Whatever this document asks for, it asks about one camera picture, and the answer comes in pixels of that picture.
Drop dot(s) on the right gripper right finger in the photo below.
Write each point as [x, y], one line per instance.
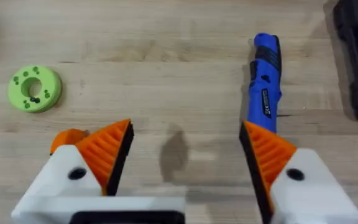
[303, 193]

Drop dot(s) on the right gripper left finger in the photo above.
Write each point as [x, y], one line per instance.
[85, 161]

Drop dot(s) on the green disc with holes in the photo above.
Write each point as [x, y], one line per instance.
[47, 90]

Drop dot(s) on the blue electric screwdriver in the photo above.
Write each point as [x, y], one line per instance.
[264, 90]

